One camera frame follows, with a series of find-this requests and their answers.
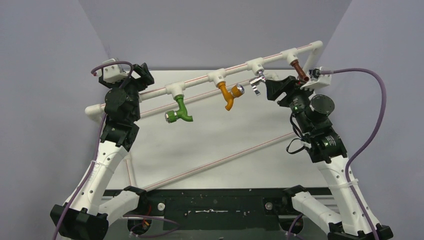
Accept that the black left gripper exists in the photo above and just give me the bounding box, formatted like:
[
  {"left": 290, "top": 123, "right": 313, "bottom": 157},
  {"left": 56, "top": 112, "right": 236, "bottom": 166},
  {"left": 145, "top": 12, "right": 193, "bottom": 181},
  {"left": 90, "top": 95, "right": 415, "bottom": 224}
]
[{"left": 103, "top": 65, "right": 155, "bottom": 122}]

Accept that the chrome metal faucet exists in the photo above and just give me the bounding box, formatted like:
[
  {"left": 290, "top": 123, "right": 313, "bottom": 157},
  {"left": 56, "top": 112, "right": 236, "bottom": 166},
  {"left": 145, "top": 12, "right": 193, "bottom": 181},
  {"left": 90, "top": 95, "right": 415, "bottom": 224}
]
[{"left": 249, "top": 70, "right": 266, "bottom": 96}]

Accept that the white pvc pipe frame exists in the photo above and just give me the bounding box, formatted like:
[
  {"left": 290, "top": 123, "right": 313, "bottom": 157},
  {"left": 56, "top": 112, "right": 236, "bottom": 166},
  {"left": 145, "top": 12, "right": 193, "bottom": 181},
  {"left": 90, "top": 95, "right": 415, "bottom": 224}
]
[{"left": 106, "top": 41, "right": 324, "bottom": 190}]

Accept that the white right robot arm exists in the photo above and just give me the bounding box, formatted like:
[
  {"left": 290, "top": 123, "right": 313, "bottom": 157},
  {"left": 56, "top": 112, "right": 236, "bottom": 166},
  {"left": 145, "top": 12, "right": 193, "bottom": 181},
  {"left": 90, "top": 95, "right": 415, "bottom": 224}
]
[{"left": 265, "top": 76, "right": 394, "bottom": 240}]

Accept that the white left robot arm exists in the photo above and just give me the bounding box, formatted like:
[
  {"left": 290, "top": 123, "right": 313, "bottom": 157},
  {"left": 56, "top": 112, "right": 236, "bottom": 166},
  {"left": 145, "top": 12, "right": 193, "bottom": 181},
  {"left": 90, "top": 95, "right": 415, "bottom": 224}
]
[{"left": 50, "top": 61, "right": 155, "bottom": 240}]

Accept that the brown plastic faucet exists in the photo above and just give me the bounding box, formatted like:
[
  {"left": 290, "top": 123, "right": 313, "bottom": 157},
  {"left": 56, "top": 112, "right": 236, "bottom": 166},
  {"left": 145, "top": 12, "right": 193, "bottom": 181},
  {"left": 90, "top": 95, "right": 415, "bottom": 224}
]
[{"left": 290, "top": 59, "right": 309, "bottom": 83}]

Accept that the orange plastic faucet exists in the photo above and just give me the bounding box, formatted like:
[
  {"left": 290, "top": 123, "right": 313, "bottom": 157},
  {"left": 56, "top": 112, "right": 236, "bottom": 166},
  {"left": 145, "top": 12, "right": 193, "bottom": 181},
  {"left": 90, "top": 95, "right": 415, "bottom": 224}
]
[{"left": 216, "top": 81, "right": 245, "bottom": 111}]

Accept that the green plastic faucet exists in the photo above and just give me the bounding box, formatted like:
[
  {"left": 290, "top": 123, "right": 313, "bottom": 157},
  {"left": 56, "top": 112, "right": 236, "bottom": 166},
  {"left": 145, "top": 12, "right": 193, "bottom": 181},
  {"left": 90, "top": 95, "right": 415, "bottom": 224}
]
[{"left": 164, "top": 94, "right": 194, "bottom": 124}]

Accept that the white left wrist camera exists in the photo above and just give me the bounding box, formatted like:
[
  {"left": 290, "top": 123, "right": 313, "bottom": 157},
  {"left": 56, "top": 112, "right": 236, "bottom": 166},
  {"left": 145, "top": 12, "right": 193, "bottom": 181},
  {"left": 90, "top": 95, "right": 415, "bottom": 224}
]
[{"left": 91, "top": 58, "right": 132, "bottom": 84}]

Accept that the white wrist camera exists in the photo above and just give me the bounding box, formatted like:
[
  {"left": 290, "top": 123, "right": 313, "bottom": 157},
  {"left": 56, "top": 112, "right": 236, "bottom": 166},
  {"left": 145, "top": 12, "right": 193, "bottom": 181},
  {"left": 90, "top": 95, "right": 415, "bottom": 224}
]
[
  {"left": 300, "top": 66, "right": 332, "bottom": 91},
  {"left": 91, "top": 58, "right": 132, "bottom": 84}
]

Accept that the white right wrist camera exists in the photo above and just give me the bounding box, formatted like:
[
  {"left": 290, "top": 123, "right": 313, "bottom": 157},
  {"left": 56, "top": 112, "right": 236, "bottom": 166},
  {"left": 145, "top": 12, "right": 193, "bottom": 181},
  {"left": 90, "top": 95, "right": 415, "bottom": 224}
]
[{"left": 300, "top": 66, "right": 332, "bottom": 91}]

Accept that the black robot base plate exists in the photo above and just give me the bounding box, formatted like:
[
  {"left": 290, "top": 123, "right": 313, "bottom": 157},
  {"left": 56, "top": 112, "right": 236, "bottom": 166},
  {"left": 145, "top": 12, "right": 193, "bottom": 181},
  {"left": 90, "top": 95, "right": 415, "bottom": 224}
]
[{"left": 124, "top": 188, "right": 300, "bottom": 231}]

